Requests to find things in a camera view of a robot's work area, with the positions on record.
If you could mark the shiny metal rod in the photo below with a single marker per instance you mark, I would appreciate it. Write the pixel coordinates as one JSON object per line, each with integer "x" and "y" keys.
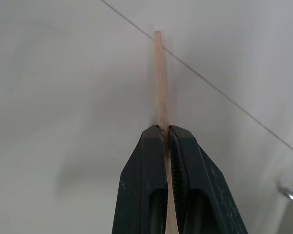
{"x": 291, "y": 194}

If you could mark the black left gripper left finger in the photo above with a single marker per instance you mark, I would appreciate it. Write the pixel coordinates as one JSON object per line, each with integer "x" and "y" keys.
{"x": 139, "y": 185}

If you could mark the wooden chopstick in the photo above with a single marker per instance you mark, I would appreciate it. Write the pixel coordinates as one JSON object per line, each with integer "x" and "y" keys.
{"x": 161, "y": 87}

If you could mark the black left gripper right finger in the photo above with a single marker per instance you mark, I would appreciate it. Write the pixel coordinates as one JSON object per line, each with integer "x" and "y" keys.
{"x": 202, "y": 190}

